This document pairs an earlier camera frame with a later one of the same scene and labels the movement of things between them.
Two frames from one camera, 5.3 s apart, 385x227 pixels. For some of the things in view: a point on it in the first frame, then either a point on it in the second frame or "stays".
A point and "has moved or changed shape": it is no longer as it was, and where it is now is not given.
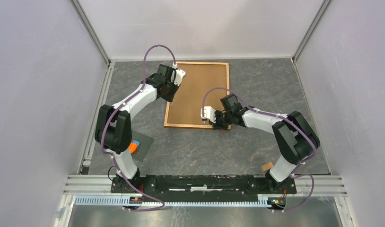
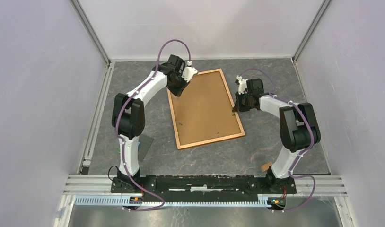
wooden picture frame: (185, 109) has moved or changed shape
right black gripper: (216, 125) → (238, 107)
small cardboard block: (266, 166) stays
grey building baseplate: (145, 143) stays
